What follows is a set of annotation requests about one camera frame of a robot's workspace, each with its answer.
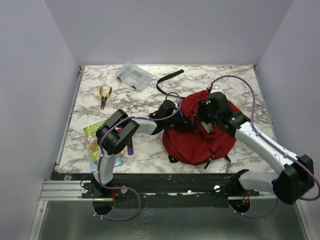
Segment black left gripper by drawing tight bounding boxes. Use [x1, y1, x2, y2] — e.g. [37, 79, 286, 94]
[163, 108, 197, 133]

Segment red backpack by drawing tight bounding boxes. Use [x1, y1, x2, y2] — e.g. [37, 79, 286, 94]
[162, 89, 236, 168]

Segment purple black highlighter marker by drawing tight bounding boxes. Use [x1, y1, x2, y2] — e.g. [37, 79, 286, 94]
[127, 139, 134, 156]

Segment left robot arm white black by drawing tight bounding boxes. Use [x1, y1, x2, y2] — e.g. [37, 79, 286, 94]
[93, 100, 193, 198]

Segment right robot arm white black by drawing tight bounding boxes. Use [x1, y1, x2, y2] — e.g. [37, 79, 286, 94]
[196, 91, 315, 205]

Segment clear plastic organizer box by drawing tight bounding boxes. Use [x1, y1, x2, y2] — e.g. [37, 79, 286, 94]
[115, 62, 153, 92]

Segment light blue notebook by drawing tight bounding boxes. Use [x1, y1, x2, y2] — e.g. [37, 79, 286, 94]
[89, 150, 124, 173]

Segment yellow black pliers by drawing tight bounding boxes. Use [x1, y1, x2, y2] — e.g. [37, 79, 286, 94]
[99, 86, 112, 110]

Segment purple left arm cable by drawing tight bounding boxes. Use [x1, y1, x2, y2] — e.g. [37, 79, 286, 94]
[94, 91, 183, 221]

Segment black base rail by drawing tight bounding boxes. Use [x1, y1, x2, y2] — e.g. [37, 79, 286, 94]
[51, 172, 259, 210]

